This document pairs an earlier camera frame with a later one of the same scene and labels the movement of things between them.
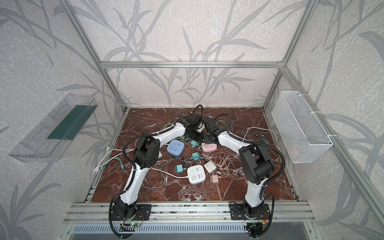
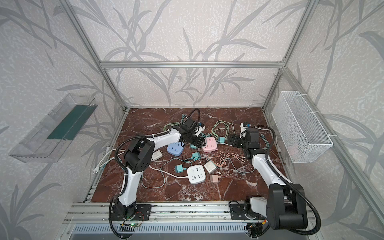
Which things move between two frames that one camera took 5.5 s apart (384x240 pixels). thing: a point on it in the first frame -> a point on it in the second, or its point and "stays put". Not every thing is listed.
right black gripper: x=207 y=137 -> x=237 y=139
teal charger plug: x=195 y=155 stays put
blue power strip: x=175 y=147 stays put
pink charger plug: x=214 y=178 stays put
